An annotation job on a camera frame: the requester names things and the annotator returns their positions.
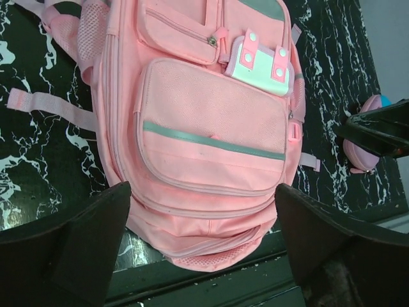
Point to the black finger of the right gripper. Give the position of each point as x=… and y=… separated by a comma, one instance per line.
x=382, y=132

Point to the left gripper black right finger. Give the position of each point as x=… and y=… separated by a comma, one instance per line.
x=339, y=260

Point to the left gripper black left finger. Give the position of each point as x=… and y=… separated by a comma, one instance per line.
x=66, y=258

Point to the pink student backpack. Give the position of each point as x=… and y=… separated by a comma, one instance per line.
x=198, y=105

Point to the pink purple pencil case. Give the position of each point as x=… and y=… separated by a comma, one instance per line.
x=361, y=160

